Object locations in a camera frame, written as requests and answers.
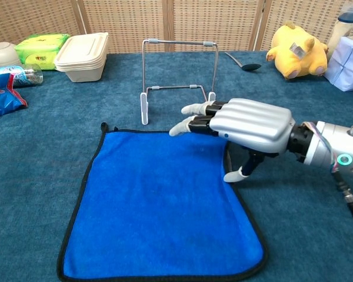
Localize small metal rack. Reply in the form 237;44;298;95
139;38;219;126

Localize blue cloth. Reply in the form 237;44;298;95
56;122;268;282

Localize beige lidded lunch box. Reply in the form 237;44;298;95
54;32;109;83

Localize teal table cloth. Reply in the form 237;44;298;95
0;50;353;282

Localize wicker folding screen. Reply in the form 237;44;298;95
0;0;353;55

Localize beige bowl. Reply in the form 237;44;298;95
0;42;22;71

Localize yellow plush toy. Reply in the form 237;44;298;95
265;20;329;80

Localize dark long-handled spoon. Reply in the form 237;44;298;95
224;52;262;72

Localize baby bottle with blue cap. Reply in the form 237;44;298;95
326;3;353;59

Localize green tissue pack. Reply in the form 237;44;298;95
14;33;71;71

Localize clear bottle with blue label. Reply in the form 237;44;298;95
0;63;44;88

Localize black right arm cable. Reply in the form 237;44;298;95
331;170;353;218

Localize white blue wet wipes pack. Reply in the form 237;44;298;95
323;34;353;92

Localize blue red snack bag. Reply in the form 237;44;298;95
0;72;28;119

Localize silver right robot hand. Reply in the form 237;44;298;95
168;98;297;183

